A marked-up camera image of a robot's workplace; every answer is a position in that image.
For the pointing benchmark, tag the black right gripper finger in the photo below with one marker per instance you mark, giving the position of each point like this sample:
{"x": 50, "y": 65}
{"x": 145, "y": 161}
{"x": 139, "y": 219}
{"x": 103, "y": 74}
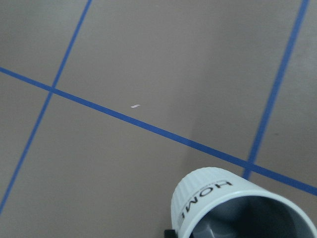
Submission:
{"x": 169, "y": 233}

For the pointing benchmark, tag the white mug grey inside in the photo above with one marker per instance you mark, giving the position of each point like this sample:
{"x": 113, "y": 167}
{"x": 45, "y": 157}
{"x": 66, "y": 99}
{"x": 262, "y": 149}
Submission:
{"x": 214, "y": 203}

